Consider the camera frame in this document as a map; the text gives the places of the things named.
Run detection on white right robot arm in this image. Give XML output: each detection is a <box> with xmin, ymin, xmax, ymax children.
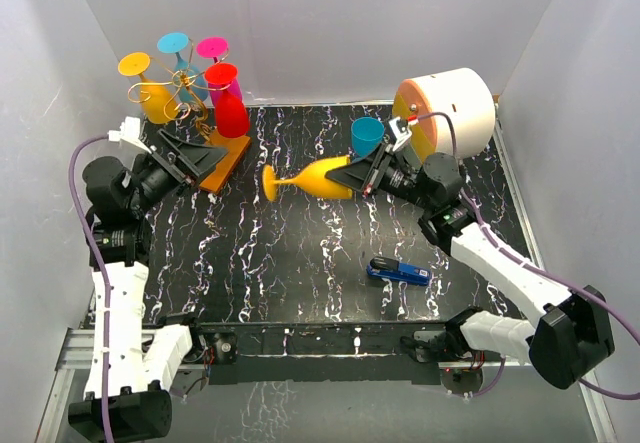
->
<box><xmin>326</xmin><ymin>147</ymin><xmax>615</xmax><ymax>389</ymax></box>

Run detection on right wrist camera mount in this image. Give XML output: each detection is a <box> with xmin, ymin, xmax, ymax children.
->
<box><xmin>384</xmin><ymin>117</ymin><xmax>417</xmax><ymax>155</ymax></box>

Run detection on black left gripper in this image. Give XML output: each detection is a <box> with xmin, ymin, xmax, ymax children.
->
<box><xmin>127</xmin><ymin>130</ymin><xmax>228</xmax><ymax>215</ymax></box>

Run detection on pink wine glass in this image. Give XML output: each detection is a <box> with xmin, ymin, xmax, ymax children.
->
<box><xmin>196</xmin><ymin>36</ymin><xmax>230</xmax><ymax>106</ymax></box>

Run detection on wooden rack base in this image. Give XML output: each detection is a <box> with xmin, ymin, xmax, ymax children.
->
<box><xmin>199</xmin><ymin>130</ymin><xmax>251</xmax><ymax>194</ymax></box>

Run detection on gold wire wine glass rack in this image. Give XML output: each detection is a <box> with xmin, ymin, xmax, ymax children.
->
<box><xmin>118</xmin><ymin>37</ymin><xmax>214</xmax><ymax>143</ymax></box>

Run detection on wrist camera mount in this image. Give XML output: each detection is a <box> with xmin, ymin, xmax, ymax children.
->
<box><xmin>384</xmin><ymin>117</ymin><xmax>417</xmax><ymax>155</ymax></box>
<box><xmin>107</xmin><ymin>116</ymin><xmax>151</xmax><ymax>153</ymax></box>

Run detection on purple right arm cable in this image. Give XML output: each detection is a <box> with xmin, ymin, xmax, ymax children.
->
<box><xmin>414</xmin><ymin>111</ymin><xmax>640</xmax><ymax>402</ymax></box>

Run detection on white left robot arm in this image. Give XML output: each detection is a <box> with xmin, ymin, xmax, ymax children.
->
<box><xmin>68</xmin><ymin>130</ymin><xmax>227</xmax><ymax>442</ymax></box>

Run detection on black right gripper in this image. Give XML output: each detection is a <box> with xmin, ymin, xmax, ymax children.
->
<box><xmin>326</xmin><ymin>143</ymin><xmax>434</xmax><ymax>212</ymax></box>

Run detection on blue wine glass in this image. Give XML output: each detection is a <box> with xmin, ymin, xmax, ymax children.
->
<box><xmin>157</xmin><ymin>32</ymin><xmax>209</xmax><ymax>104</ymax></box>
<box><xmin>351</xmin><ymin>117</ymin><xmax>385</xmax><ymax>158</ymax></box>

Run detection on red wine glass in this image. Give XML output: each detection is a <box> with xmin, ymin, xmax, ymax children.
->
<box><xmin>204</xmin><ymin>62</ymin><xmax>249</xmax><ymax>138</ymax></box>

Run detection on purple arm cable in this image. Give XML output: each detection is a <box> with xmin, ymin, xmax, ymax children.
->
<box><xmin>68</xmin><ymin>135</ymin><xmax>121</xmax><ymax>443</ymax></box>
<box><xmin>414</xmin><ymin>111</ymin><xmax>640</xmax><ymax>402</ymax></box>

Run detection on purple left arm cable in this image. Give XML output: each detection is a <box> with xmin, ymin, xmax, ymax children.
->
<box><xmin>68</xmin><ymin>135</ymin><xmax>121</xmax><ymax>443</ymax></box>

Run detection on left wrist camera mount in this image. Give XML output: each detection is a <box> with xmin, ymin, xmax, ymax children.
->
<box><xmin>107</xmin><ymin>116</ymin><xmax>151</xmax><ymax>153</ymax></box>

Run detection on white cylinder with orange face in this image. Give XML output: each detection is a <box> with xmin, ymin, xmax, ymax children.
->
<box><xmin>392</xmin><ymin>68</ymin><xmax>496</xmax><ymax>167</ymax></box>

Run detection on aluminium frame rail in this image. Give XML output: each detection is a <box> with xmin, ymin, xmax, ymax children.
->
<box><xmin>37</xmin><ymin>107</ymin><xmax>619</xmax><ymax>443</ymax></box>

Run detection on orange-yellow wine glass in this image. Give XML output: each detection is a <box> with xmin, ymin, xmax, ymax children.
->
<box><xmin>118</xmin><ymin>52</ymin><xmax>178</xmax><ymax>125</ymax></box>

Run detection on yellow wine glass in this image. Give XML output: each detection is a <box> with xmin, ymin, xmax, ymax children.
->
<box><xmin>262</xmin><ymin>155</ymin><xmax>353</xmax><ymax>202</ymax></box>

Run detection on blue black stapler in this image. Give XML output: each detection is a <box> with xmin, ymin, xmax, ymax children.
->
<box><xmin>366</xmin><ymin>256</ymin><xmax>431</xmax><ymax>286</ymax></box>

